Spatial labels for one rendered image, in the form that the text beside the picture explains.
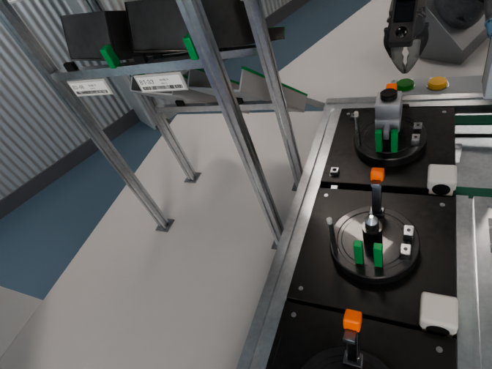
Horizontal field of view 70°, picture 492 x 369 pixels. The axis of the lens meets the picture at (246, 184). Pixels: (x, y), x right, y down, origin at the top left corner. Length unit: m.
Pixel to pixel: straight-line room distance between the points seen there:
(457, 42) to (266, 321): 0.93
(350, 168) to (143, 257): 0.53
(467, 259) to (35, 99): 2.83
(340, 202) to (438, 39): 0.68
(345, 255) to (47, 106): 2.71
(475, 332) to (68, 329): 0.78
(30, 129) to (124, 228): 2.14
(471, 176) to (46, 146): 2.86
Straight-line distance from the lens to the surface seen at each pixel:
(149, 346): 0.80
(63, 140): 3.16
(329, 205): 0.69
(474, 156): 0.86
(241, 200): 0.91
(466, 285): 0.63
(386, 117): 0.73
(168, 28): 0.58
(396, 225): 0.64
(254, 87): 0.69
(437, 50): 1.24
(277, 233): 0.75
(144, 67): 0.57
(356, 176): 0.74
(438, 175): 0.71
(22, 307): 1.08
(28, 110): 3.04
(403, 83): 0.97
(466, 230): 0.68
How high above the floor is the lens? 1.51
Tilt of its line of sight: 44 degrees down
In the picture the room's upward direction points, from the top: 23 degrees counter-clockwise
